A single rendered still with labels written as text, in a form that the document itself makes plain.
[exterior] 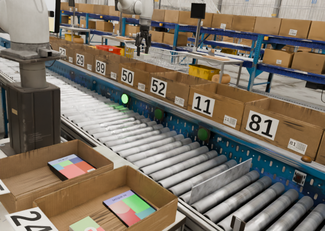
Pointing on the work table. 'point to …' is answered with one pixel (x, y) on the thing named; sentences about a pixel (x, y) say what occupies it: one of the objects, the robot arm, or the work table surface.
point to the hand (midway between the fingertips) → (142, 52)
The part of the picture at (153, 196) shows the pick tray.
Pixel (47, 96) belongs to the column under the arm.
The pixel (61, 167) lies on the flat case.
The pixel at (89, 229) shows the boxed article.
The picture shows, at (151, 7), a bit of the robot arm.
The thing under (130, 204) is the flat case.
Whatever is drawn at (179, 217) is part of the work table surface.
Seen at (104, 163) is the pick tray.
